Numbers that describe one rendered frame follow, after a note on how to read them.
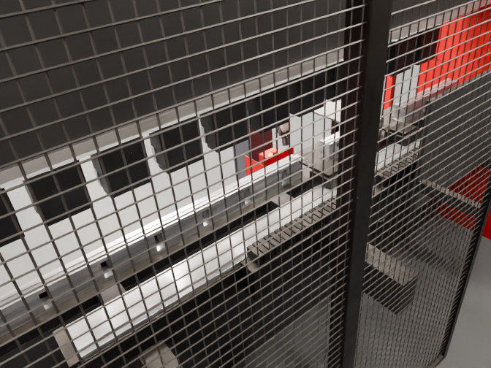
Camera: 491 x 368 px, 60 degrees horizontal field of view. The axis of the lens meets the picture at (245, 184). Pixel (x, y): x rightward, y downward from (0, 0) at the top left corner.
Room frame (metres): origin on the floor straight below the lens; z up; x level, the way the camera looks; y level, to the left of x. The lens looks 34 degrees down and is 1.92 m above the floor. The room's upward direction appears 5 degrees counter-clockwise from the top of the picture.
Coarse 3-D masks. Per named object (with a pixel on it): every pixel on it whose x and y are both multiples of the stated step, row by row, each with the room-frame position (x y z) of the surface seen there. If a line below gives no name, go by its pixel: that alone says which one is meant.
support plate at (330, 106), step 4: (328, 104) 2.05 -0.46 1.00; (332, 104) 2.05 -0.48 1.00; (340, 104) 2.04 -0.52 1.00; (320, 108) 2.02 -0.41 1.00; (328, 108) 2.01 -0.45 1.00; (332, 108) 2.00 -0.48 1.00; (316, 112) 1.97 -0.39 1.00; (320, 112) 1.96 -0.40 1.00; (328, 112) 1.95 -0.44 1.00; (332, 116) 1.91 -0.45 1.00; (336, 116) 1.90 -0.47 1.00; (336, 120) 1.86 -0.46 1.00
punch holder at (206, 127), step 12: (216, 108) 1.35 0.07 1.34; (228, 108) 1.37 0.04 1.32; (240, 108) 1.40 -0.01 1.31; (204, 120) 1.37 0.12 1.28; (216, 120) 1.34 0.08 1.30; (228, 120) 1.37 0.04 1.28; (204, 132) 1.38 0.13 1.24; (228, 132) 1.37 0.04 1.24; (240, 132) 1.40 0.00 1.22; (216, 144) 1.33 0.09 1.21
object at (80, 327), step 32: (320, 192) 1.30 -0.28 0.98; (256, 224) 1.15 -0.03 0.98; (224, 256) 1.00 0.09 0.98; (224, 288) 0.93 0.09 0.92; (96, 320) 0.80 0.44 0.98; (128, 320) 0.79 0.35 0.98; (160, 320) 0.80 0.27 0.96; (64, 352) 0.70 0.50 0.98; (96, 352) 0.70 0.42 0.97; (128, 352) 0.74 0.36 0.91
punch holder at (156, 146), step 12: (156, 132) 1.22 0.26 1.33; (168, 132) 1.24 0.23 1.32; (192, 132) 1.28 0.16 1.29; (156, 144) 1.24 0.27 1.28; (168, 144) 1.23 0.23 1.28; (192, 144) 1.28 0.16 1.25; (156, 156) 1.27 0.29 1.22; (168, 156) 1.23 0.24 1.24; (180, 156) 1.25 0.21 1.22; (192, 156) 1.28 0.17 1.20; (180, 168) 1.25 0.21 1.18
